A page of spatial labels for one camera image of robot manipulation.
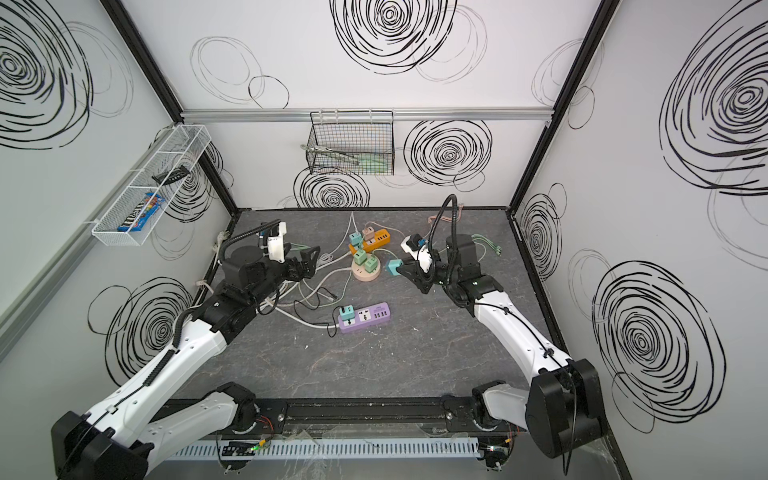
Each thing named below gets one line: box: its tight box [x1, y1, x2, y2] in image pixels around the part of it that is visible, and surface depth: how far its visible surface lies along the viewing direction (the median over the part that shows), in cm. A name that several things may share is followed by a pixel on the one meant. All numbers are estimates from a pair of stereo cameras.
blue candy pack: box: [117, 193, 166, 232], surface depth 72 cm
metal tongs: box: [300, 144, 361, 165], surface depth 87 cm
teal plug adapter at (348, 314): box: [339, 305, 355, 321], surface depth 87 cm
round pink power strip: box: [351, 258, 381, 282], surface depth 101 cm
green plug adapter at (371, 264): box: [365, 256, 378, 273], surface depth 98 cm
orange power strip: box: [348, 229, 391, 255], surface depth 110 cm
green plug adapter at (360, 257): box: [354, 249, 367, 266], surface depth 101 cm
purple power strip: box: [338, 302, 391, 333], surface depth 91 cm
